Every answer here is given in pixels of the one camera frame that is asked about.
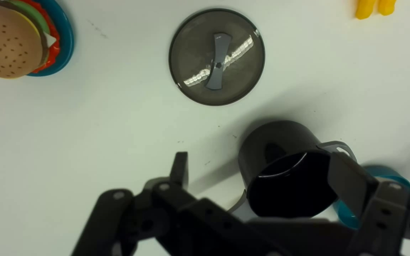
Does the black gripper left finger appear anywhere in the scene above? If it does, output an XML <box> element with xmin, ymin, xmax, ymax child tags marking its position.
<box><xmin>70</xmin><ymin>151</ymin><xmax>282</xmax><ymax>256</ymax></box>

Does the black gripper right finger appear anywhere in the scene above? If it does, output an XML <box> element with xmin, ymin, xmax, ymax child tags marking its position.
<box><xmin>327</xmin><ymin>151</ymin><xmax>410</xmax><ymax>256</ymax></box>

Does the grey pot lid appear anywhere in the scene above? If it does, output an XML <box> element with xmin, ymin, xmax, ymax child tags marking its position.
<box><xmin>168</xmin><ymin>7</ymin><xmax>266</xmax><ymax>107</ymax></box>

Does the black toy pot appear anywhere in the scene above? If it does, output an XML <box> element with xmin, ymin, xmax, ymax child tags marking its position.
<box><xmin>228</xmin><ymin>119</ymin><xmax>360</xmax><ymax>220</ymax></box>

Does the empty teal toy plate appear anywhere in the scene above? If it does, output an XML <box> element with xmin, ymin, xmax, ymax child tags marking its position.
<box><xmin>332</xmin><ymin>163</ymin><xmax>410</xmax><ymax>232</ymax></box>

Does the teal plate under hamburger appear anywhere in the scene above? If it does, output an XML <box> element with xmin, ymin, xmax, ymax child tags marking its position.
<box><xmin>26</xmin><ymin>0</ymin><xmax>75</xmax><ymax>78</ymax></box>

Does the red toy fries box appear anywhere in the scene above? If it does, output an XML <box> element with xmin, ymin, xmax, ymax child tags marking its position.
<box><xmin>353</xmin><ymin>0</ymin><xmax>399</xmax><ymax>20</ymax></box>

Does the toy hamburger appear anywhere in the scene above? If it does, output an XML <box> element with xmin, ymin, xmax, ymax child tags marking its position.
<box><xmin>0</xmin><ymin>0</ymin><xmax>61</xmax><ymax>80</ymax></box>

